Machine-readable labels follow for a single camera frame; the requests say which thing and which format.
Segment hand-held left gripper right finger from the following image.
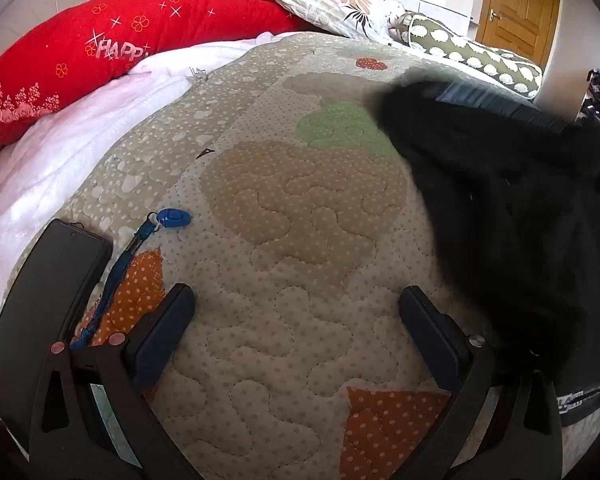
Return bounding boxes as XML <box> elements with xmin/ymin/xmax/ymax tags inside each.
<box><xmin>398</xmin><ymin>285</ymin><xmax>564</xmax><ymax>480</ymax></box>

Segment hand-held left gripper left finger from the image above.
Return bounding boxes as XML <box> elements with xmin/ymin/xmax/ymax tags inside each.
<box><xmin>27</xmin><ymin>282</ymin><xmax>202</xmax><ymax>480</ymax></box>

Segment black pants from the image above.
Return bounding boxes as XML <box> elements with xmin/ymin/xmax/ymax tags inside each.
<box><xmin>375</xmin><ymin>77</ymin><xmax>600</xmax><ymax>428</ymax></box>

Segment black flat phone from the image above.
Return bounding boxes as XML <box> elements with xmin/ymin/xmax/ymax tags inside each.
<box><xmin>0</xmin><ymin>218</ymin><xmax>114</xmax><ymax>413</ymax></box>

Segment quilted patchwork bedspread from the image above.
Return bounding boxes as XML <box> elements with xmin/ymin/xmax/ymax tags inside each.
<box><xmin>65</xmin><ymin>31</ymin><xmax>546</xmax><ymax>480</ymax></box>

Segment white fleece blanket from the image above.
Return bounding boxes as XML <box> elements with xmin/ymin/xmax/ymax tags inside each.
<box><xmin>0</xmin><ymin>32</ymin><xmax>276</xmax><ymax>356</ymax></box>

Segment green patterned bolster pillow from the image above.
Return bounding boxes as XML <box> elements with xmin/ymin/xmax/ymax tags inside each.
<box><xmin>389</xmin><ymin>11</ymin><xmax>543</xmax><ymax>99</ymax></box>

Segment red embroidered pillow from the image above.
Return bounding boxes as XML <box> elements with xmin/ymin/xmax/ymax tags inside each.
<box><xmin>0</xmin><ymin>0</ymin><xmax>311</xmax><ymax>157</ymax></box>

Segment wooden door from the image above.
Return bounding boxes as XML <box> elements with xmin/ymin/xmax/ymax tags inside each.
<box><xmin>475</xmin><ymin>0</ymin><xmax>564</xmax><ymax>68</ymax></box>

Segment blue lanyard with clip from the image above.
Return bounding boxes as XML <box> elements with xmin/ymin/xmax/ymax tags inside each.
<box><xmin>70</xmin><ymin>208</ymin><xmax>193</xmax><ymax>351</ymax></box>

